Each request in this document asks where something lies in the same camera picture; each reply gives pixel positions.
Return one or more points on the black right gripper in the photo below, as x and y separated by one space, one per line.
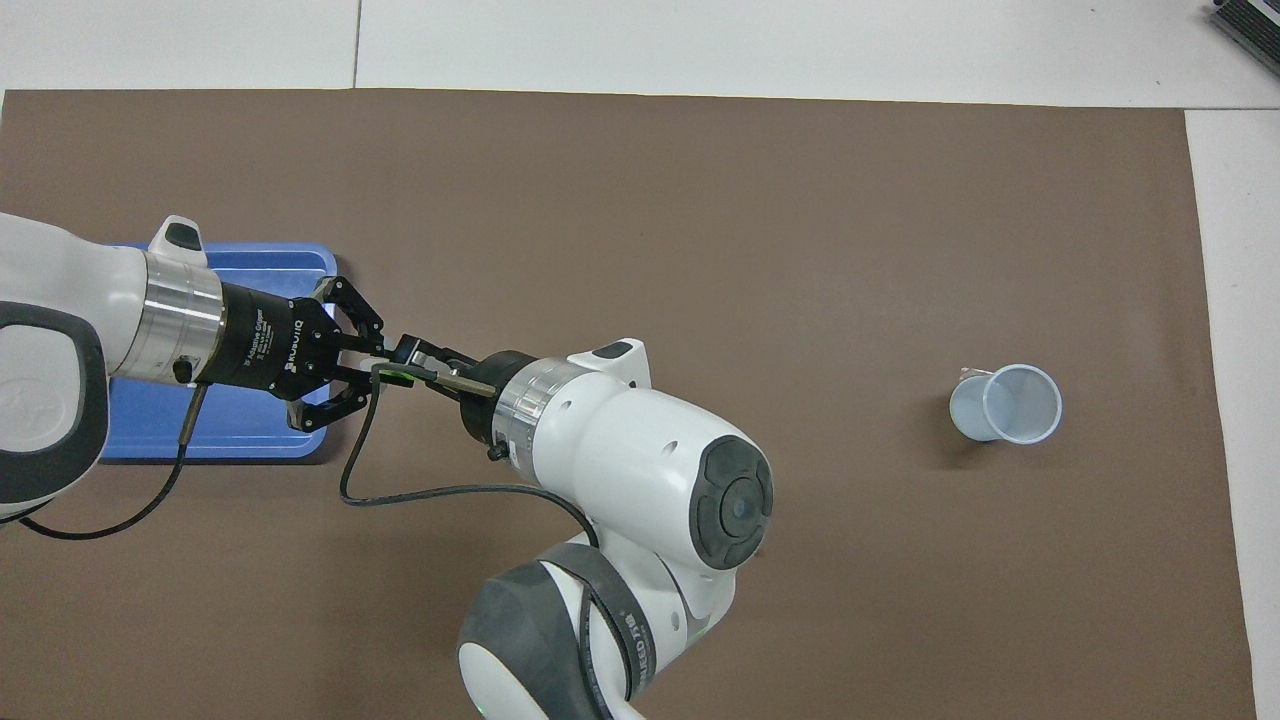
480 415

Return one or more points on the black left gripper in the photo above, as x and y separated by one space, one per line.
270 340

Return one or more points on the green pen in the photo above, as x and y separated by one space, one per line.
398 378

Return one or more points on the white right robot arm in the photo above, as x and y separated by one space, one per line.
650 460

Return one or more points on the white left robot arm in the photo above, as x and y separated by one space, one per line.
60 300

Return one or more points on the blue plastic tray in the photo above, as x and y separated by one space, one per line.
240 420

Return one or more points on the brown table mat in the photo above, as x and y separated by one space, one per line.
640 200

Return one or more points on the translucent light blue cup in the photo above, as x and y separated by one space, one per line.
975 415

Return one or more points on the dark striped device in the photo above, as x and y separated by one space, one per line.
1255 25

